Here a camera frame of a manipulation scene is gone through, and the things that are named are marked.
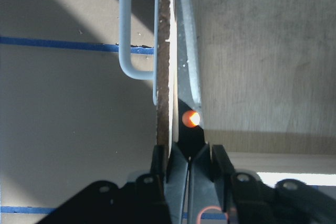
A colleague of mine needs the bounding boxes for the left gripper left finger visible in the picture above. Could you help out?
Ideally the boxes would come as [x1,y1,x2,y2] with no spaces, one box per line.
[150,145,167,202]

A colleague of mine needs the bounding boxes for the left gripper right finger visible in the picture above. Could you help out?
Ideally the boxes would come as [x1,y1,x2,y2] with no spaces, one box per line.
[212,145,235,206]

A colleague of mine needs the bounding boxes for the grey orange scissors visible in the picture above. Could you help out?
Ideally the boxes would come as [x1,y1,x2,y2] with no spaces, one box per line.
[164,0,226,223]

